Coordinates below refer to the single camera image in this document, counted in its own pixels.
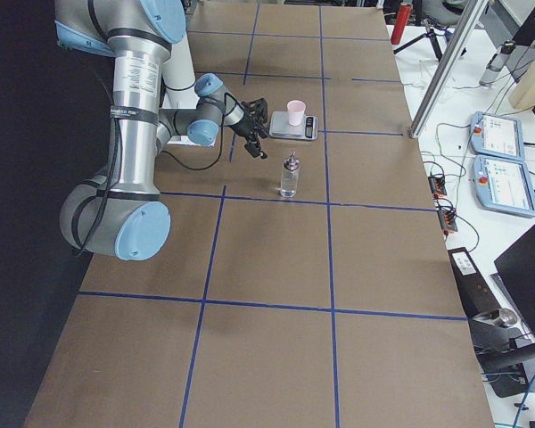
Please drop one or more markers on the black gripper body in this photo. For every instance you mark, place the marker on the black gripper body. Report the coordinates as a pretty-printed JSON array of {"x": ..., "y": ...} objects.
[{"x": 245, "y": 127}]

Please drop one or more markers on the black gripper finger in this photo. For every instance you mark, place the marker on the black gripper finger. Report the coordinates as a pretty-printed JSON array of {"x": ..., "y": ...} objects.
[{"x": 255, "y": 149}]

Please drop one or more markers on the pink plastic cup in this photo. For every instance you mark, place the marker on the pink plastic cup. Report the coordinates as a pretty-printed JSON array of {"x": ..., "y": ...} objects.
[{"x": 295, "y": 112}]

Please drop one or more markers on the clear glass sauce bottle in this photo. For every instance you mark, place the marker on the clear glass sauce bottle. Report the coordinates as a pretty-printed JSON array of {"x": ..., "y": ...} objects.
[{"x": 290, "y": 175}]

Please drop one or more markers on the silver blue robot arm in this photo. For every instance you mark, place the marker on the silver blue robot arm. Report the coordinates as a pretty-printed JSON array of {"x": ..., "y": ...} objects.
[{"x": 156, "y": 99}]

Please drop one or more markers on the silver digital kitchen scale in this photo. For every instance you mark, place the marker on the silver digital kitchen scale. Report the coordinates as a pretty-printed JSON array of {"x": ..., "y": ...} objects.
[{"x": 280, "y": 127}]

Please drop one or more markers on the red cylinder bottle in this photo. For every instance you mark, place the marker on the red cylinder bottle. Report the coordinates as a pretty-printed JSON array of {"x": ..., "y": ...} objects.
[{"x": 402, "y": 17}]

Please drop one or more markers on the orange black connector block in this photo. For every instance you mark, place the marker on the orange black connector block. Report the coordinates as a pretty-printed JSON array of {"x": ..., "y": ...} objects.
[{"x": 437, "y": 186}]

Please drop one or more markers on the upper blue teach pendant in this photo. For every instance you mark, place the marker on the upper blue teach pendant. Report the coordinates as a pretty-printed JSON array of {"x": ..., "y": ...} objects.
[{"x": 496, "y": 135}]

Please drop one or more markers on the blue teach pendant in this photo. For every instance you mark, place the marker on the blue teach pendant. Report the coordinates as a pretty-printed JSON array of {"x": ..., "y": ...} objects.
[
  {"x": 504, "y": 185},
  {"x": 496, "y": 135}
]

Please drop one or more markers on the lower blue teach pendant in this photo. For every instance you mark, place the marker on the lower blue teach pendant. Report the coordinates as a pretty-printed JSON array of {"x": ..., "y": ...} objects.
[{"x": 504, "y": 185}]

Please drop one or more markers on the black box with metal knob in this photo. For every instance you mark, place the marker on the black box with metal knob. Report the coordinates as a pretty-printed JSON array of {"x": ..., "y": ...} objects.
[{"x": 491, "y": 325}]

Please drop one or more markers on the black monitor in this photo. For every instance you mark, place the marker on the black monitor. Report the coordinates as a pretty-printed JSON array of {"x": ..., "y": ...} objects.
[{"x": 516, "y": 269}]

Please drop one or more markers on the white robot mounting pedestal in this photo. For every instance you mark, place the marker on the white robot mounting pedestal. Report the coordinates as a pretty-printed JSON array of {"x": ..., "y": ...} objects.
[{"x": 189, "y": 116}]

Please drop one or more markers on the black camera tripod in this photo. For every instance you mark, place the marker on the black camera tripod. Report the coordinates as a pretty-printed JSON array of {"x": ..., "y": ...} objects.
[{"x": 432, "y": 33}]

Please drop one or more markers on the aluminium frame post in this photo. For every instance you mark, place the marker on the aluminium frame post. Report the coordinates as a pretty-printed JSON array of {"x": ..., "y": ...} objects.
[{"x": 470, "y": 17}]

